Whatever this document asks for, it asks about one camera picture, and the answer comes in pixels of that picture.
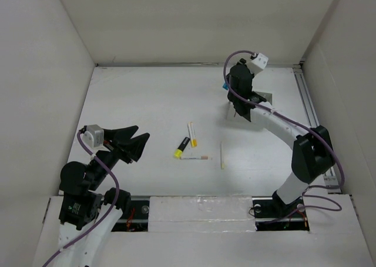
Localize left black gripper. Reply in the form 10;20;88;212
88;124;149;188

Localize yellow cap black highlighter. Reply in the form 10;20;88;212
173;137;190;159

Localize white pen brown tip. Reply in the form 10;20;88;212
179;156;212;161

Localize thin white yellow pencil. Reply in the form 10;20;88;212
220;141;224;170

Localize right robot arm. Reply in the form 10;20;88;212
224;58;335;221

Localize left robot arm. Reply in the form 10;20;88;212
44;125;150;266

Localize white slotted pen holder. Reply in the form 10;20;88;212
226;91;272;125

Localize white yellow marker pen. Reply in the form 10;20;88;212
187;122;197;148

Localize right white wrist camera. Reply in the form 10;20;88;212
246;53;268;75

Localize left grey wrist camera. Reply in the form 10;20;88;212
82;125;104;149

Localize aluminium rail right side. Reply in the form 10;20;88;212
293;65;342;194

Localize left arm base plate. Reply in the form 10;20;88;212
112;196;150;232

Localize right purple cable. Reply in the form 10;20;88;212
223;51;345;223

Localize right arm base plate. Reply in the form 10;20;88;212
248;197;310;232

